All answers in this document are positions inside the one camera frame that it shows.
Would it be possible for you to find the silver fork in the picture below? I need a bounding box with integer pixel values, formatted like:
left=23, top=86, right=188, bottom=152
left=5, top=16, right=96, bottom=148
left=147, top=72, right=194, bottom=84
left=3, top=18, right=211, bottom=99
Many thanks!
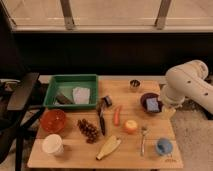
left=140, top=126, right=148, bottom=156

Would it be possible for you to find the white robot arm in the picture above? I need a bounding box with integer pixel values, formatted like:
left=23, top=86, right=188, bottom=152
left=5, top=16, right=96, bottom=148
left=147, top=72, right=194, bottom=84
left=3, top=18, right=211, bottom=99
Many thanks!
left=159, top=60, right=213, bottom=115

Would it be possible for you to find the black handled knife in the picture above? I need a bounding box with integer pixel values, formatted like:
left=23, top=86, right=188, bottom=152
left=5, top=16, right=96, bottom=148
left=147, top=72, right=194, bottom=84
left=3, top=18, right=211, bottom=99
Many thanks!
left=97, top=107, right=106, bottom=136

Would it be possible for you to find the small metal cup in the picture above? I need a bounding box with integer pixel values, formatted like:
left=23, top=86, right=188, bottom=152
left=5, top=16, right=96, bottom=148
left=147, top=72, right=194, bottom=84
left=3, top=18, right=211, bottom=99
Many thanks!
left=130, top=79, right=140, bottom=89

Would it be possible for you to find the white plastic cup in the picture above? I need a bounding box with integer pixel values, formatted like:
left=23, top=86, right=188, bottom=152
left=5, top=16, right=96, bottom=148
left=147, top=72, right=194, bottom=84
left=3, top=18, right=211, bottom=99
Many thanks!
left=42, top=134, right=64, bottom=156

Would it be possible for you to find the black peeler tool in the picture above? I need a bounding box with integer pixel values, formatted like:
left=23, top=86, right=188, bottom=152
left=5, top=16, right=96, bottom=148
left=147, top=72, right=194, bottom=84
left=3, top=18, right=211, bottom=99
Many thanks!
left=97, top=96, right=112, bottom=111

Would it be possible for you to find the orange plastic bowl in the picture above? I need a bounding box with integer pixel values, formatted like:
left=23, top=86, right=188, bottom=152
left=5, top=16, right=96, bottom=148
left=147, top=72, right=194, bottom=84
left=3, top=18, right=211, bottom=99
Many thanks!
left=40, top=109, right=66, bottom=133

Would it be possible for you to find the orange carrot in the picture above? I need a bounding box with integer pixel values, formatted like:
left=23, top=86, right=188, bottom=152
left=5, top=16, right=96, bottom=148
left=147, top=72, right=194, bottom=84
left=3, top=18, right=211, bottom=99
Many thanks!
left=113, top=106, right=122, bottom=126

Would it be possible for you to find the orange fruit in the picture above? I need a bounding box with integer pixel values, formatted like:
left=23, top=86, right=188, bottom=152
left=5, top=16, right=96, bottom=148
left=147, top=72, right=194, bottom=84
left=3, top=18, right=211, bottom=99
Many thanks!
left=124, top=120, right=138, bottom=134

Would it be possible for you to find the dark brown block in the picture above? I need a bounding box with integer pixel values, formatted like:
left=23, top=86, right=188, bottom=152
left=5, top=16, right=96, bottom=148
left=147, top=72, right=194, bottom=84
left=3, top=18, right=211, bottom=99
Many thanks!
left=56, top=94, right=71, bottom=104

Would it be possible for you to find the white folded cloth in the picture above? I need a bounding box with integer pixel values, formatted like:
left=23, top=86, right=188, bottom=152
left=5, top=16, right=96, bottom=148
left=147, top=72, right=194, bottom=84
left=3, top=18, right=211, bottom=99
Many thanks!
left=73, top=87, right=90, bottom=104

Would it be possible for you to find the dark purple bowl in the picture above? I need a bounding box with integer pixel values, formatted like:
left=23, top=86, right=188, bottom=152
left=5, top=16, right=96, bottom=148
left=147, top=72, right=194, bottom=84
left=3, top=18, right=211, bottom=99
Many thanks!
left=140, top=93, right=163, bottom=114

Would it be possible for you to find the yellow banana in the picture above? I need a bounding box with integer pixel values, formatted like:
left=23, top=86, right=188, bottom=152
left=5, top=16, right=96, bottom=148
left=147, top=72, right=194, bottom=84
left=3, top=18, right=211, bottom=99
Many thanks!
left=96, top=135, right=121, bottom=160

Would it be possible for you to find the black office chair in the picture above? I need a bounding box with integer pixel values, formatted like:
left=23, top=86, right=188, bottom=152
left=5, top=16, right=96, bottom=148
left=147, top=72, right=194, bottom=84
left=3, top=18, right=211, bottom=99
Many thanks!
left=0, top=73, right=44, bottom=171

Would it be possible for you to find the blue plastic cup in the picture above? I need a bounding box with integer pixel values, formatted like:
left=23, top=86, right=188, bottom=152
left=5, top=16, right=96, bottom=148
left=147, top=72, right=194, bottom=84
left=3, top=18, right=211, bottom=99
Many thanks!
left=155, top=138, right=173, bottom=156

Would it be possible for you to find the blue sponge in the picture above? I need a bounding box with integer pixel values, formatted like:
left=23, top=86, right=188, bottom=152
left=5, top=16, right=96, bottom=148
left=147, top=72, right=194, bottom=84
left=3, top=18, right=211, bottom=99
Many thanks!
left=146, top=98, right=159, bottom=112

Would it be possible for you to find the green plastic tray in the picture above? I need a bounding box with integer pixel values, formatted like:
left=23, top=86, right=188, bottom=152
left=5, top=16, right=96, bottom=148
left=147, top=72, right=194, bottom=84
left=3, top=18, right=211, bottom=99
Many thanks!
left=43, top=74, right=98, bottom=110

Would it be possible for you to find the dark red grape bunch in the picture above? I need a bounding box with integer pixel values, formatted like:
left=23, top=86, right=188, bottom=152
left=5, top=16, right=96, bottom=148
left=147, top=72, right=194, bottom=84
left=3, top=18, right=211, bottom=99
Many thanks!
left=77, top=119, right=99, bottom=144

